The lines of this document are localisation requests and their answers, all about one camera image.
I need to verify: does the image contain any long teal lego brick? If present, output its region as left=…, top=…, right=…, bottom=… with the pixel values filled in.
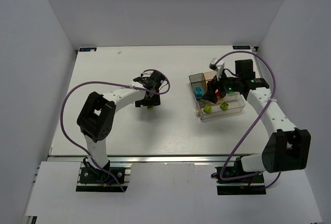
left=194, top=87, right=203, bottom=100

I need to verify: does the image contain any lime square lego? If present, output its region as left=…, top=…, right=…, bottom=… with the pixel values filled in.
left=203, top=106, right=212, bottom=114
left=220, top=101, right=229, bottom=110

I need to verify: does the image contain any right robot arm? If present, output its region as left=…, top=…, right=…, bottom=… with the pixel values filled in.
left=202, top=59, right=311, bottom=176

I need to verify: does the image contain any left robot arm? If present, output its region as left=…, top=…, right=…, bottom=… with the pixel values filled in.
left=77, top=70, right=166, bottom=170

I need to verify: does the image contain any smoky grey plastic tray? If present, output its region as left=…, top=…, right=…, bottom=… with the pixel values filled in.
left=189, top=73, right=210, bottom=106

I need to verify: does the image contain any clear plastic base box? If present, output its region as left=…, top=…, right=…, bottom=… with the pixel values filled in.
left=195, top=95, right=245, bottom=121

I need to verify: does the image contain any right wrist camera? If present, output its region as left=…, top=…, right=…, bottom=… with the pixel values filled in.
left=209, top=57, right=224, bottom=80

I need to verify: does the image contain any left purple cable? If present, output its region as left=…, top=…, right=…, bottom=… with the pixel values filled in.
left=61, top=69, right=171, bottom=192

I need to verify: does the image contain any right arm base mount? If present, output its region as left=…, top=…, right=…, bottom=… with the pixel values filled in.
left=210, top=167, right=266, bottom=196

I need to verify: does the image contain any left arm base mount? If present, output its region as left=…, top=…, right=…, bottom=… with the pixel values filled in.
left=76, top=158, right=130, bottom=192

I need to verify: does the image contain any aluminium table frame rail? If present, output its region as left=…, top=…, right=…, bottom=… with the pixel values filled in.
left=46, top=154, right=293, bottom=163

